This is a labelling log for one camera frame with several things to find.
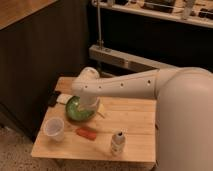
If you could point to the metal shelf rack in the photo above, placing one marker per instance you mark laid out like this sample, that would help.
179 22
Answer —
154 33

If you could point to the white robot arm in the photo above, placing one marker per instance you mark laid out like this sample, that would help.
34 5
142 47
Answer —
183 116

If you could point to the translucent plastic cup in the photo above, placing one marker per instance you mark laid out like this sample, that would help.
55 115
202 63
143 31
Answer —
54 128

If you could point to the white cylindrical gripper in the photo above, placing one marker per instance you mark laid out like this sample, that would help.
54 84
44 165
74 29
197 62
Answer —
91 103

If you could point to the green bowl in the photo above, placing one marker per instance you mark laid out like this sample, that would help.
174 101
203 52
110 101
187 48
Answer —
72 111

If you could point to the knife with black handle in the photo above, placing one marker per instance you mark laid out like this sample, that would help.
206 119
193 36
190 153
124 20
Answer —
58 97

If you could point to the small white bottle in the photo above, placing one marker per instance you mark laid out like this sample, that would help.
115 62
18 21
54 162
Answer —
117 143

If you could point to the dark wooden cabinet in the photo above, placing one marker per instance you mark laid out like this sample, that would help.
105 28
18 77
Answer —
34 52

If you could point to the small wooden table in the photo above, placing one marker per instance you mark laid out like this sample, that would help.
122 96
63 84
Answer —
134 117

